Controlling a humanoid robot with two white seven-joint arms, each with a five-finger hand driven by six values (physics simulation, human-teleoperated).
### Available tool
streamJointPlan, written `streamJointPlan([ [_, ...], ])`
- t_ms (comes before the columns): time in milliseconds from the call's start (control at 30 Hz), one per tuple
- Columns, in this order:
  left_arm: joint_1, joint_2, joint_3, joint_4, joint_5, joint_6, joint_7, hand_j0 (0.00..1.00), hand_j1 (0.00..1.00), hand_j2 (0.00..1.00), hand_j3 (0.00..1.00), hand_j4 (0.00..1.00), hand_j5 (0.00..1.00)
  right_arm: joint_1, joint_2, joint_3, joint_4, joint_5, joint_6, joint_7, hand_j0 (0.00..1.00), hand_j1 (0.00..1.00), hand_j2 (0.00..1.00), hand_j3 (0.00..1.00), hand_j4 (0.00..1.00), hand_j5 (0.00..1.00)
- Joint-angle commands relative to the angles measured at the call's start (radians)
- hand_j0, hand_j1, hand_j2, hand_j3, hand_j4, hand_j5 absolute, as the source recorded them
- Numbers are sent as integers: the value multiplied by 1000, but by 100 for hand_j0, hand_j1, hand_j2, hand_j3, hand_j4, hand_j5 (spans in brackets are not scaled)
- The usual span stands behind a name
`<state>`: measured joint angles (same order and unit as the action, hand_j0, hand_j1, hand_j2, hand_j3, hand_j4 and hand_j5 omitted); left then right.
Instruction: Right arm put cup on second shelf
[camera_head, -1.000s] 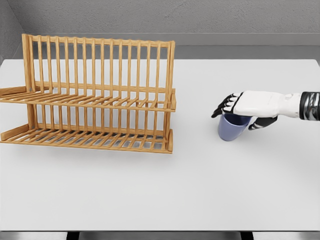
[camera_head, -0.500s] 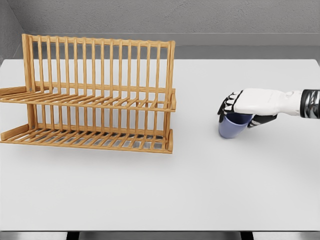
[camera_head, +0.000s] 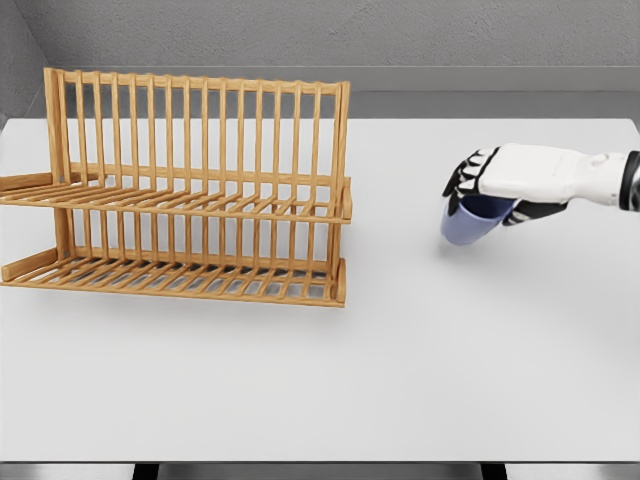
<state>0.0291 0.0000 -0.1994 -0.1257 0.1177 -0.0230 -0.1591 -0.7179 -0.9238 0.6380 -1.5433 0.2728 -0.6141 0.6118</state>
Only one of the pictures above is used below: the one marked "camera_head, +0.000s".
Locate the blue cup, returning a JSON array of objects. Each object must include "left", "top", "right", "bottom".
[{"left": 439, "top": 194, "right": 515, "bottom": 247}]

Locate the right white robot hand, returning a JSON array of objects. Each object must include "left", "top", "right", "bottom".
[{"left": 441, "top": 143, "right": 577, "bottom": 227}]

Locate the wooden two-tier dish rack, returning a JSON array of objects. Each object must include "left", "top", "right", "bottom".
[{"left": 0, "top": 67, "right": 353, "bottom": 308}]

